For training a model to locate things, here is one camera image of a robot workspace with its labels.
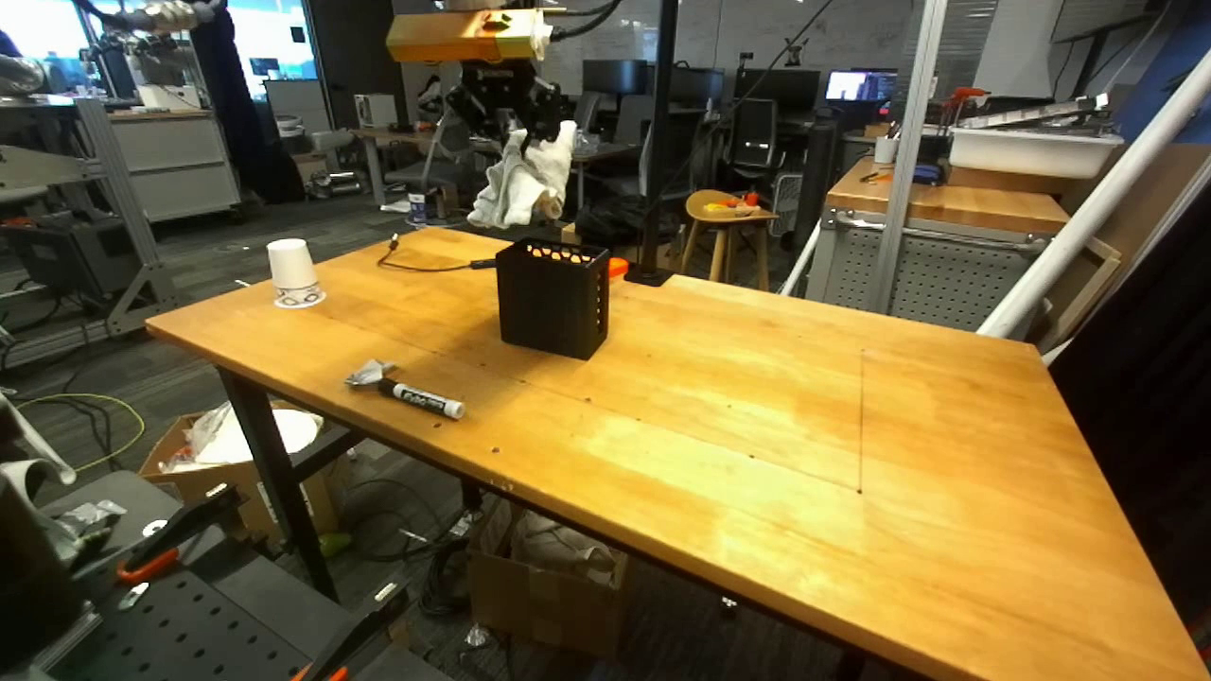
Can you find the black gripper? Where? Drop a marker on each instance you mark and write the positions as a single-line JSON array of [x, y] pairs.
[[506, 93]]

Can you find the white cloth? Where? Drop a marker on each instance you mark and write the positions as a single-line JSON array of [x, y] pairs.
[[524, 184]]

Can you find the black perforated box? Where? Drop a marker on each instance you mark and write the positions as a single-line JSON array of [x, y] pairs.
[[553, 305]]

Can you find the cardboard box with plastic bag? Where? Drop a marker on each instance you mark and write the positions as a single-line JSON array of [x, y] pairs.
[[228, 455]]

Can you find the small cardboard box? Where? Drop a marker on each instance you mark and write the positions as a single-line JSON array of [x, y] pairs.
[[549, 591]]

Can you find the black pole with base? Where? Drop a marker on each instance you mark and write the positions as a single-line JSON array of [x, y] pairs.
[[664, 137]]

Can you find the orange block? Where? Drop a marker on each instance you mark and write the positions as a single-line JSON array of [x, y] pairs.
[[619, 265]]

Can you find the round wooden stool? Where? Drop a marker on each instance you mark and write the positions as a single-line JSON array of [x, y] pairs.
[[725, 213]]

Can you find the orange yellow items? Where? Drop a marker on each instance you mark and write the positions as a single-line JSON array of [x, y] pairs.
[[745, 196]]

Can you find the black marker white label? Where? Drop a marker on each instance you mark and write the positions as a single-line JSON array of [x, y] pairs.
[[423, 397]]

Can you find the crumpled silver foil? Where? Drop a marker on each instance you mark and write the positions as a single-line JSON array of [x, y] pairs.
[[369, 376]]

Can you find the white drawer cabinet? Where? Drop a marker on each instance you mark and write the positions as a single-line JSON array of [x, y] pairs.
[[177, 164]]

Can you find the computer monitor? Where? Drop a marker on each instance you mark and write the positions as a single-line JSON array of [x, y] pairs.
[[861, 85]]

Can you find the white pole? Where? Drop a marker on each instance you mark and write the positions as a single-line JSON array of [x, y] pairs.
[[1084, 210], [909, 152]]

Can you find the grey metal shelf rack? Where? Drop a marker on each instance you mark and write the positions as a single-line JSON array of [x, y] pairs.
[[114, 229]]

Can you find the black table leg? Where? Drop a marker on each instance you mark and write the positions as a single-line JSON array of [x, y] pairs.
[[281, 486]]

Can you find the wooden workbench grey cabinet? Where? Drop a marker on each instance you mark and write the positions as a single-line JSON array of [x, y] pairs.
[[958, 241]]

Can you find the white plastic bin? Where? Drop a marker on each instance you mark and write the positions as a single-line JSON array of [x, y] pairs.
[[1036, 152]]

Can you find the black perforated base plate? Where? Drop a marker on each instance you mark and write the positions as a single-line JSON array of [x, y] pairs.
[[214, 629]]

